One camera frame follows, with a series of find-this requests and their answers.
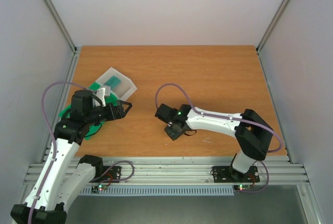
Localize aluminium corner post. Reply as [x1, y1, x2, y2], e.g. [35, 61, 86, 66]
[30, 0, 79, 55]
[255, 0, 306, 55]

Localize grey slotted cable duct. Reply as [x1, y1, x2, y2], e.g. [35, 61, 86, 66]
[79, 185, 234, 197]

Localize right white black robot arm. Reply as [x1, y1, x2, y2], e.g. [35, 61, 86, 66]
[155, 104, 273, 182]

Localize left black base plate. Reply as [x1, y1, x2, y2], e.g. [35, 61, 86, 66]
[91, 166, 122, 183]

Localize green plastic compartment tray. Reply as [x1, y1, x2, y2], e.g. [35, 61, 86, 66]
[54, 82, 119, 144]

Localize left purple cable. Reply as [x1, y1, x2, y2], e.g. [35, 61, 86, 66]
[27, 81, 91, 224]

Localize controller board with leds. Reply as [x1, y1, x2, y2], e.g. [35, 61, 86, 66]
[91, 185, 108, 194]
[234, 184, 254, 192]

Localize left controller board with leds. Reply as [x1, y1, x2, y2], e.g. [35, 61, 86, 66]
[91, 185, 108, 194]

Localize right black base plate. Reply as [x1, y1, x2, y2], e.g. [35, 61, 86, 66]
[210, 166, 260, 183]

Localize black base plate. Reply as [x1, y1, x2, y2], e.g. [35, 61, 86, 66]
[210, 166, 260, 183]
[91, 166, 122, 183]

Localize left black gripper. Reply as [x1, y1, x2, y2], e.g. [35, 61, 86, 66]
[87, 100, 133, 125]

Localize aluminium frame rail front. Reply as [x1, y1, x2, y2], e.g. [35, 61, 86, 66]
[23, 156, 310, 185]

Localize right aluminium corner post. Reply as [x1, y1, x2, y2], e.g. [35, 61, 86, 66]
[255, 0, 306, 55]

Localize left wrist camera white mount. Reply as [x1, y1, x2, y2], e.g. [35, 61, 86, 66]
[95, 85, 111, 107]

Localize white translucent plastic bin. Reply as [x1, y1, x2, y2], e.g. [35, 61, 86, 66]
[95, 68, 137, 101]

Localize right controller board with leds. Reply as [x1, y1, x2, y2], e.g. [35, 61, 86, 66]
[234, 184, 254, 192]

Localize teal card in bin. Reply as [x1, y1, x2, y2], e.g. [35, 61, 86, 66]
[104, 76, 121, 89]

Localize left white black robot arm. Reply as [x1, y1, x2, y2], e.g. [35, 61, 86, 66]
[10, 89, 132, 223]

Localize left aluminium corner post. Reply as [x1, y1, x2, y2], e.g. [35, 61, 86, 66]
[30, 0, 79, 55]

